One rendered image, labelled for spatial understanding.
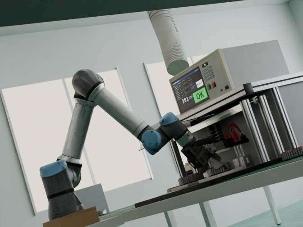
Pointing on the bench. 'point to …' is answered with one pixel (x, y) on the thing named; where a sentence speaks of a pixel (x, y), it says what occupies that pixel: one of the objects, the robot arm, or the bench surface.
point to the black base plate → (208, 183)
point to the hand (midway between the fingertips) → (220, 170)
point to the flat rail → (216, 118)
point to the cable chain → (216, 131)
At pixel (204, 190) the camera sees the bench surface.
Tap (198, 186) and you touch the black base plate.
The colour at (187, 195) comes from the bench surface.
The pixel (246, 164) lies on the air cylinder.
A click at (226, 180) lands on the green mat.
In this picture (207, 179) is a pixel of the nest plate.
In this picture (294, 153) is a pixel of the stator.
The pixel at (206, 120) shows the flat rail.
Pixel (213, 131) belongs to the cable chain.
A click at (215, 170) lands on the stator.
